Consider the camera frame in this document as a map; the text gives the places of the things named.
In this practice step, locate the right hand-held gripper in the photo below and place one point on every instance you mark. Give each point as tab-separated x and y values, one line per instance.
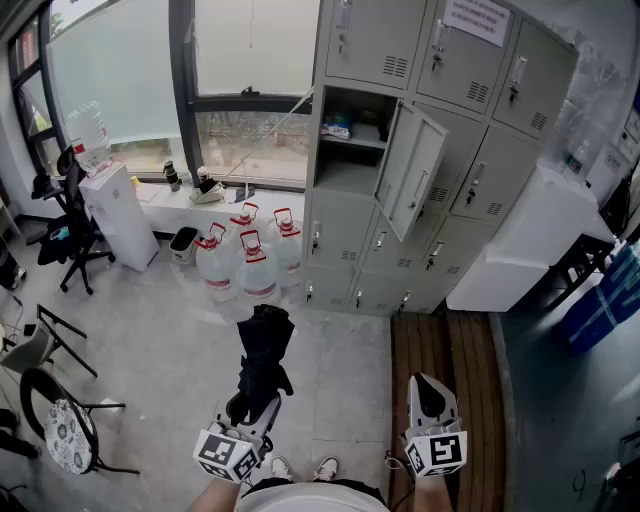
440	450

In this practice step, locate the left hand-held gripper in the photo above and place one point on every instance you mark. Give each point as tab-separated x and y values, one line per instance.
225	450

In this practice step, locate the grey metal locker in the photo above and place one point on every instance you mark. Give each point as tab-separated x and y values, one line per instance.
350	225

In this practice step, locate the person's right forearm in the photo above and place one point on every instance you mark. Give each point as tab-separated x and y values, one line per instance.
432	495

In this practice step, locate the person's left forearm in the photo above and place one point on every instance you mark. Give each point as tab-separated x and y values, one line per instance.
215	497

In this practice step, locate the black keys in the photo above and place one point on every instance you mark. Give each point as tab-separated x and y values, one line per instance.
341	46
436	62
513	94

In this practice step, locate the person's left white shoe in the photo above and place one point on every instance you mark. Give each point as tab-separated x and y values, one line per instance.
281	467

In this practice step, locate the person's white shoe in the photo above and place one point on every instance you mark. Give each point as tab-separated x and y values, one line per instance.
281	467
326	469

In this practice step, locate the person's right white shoe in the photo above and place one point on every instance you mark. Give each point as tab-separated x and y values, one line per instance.
326	469

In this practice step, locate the brown wooden floor platform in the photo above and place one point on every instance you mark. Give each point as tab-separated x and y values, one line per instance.
440	350

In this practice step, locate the person's white shirt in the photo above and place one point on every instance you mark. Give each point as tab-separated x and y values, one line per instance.
310	500

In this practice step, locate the small white trash bin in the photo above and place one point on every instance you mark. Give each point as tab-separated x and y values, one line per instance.
184	245

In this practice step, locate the black chair with patterned cushion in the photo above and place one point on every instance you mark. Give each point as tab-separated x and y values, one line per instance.
70	440

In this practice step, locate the dark grey flat pouch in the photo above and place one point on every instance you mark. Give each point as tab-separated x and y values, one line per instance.
245	194

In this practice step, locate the beige folding chair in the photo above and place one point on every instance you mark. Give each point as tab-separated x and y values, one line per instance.
30	350

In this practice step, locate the white low cabinet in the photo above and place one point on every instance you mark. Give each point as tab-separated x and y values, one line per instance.
530	240

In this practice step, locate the blue taped box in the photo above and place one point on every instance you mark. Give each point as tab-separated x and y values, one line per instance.
610	295

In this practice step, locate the white water dispenser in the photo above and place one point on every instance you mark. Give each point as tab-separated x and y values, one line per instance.
120	215

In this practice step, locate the white lidded cup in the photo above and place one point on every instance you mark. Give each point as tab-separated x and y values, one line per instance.
203	175

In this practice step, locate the dark thermos bottle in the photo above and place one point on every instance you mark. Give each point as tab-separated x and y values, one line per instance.
171	175

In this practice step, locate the black office chair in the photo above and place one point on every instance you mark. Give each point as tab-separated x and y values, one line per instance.
70	235

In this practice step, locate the pink and yellow small bottle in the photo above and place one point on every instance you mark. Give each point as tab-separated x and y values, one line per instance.
135	181

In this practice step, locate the blue and white packet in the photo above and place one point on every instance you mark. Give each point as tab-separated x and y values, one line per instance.
336	127

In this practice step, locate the black bag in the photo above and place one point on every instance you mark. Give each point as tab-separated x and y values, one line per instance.
617	205

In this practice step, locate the clear dispenser water bottle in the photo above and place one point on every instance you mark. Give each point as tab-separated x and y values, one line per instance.
90	135

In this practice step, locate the black framed window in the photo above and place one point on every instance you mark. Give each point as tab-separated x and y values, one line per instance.
182	75

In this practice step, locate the white paper notice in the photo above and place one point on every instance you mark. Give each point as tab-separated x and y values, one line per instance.
477	20

